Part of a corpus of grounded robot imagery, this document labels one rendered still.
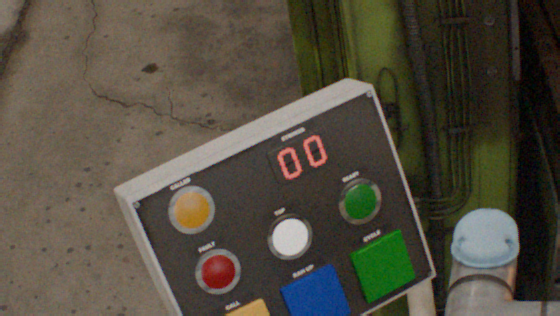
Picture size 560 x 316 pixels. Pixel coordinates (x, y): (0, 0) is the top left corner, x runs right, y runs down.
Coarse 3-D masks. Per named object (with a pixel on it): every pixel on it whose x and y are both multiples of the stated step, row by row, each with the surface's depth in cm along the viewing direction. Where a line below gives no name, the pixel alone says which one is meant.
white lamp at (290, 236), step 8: (280, 224) 149; (288, 224) 150; (296, 224) 150; (280, 232) 149; (288, 232) 150; (296, 232) 150; (304, 232) 150; (280, 240) 149; (288, 240) 150; (296, 240) 150; (304, 240) 151; (280, 248) 150; (288, 248) 150; (296, 248) 150
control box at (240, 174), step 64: (256, 128) 151; (320, 128) 149; (384, 128) 152; (128, 192) 145; (256, 192) 148; (320, 192) 151; (384, 192) 154; (192, 256) 146; (256, 256) 149; (320, 256) 152
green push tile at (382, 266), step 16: (384, 240) 154; (400, 240) 155; (352, 256) 153; (368, 256) 154; (384, 256) 154; (400, 256) 155; (368, 272) 154; (384, 272) 155; (400, 272) 156; (368, 288) 154; (384, 288) 155
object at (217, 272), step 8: (216, 256) 147; (224, 256) 147; (208, 264) 147; (216, 264) 147; (224, 264) 147; (232, 264) 148; (200, 272) 147; (208, 272) 147; (216, 272) 147; (224, 272) 148; (232, 272) 148; (208, 280) 147; (216, 280) 147; (224, 280) 148; (232, 280) 148; (216, 288) 148
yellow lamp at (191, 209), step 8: (192, 192) 145; (184, 200) 144; (192, 200) 145; (200, 200) 145; (176, 208) 144; (184, 208) 144; (192, 208) 145; (200, 208) 145; (208, 208) 146; (176, 216) 144; (184, 216) 145; (192, 216) 145; (200, 216) 145; (184, 224) 145; (192, 224) 145; (200, 224) 146
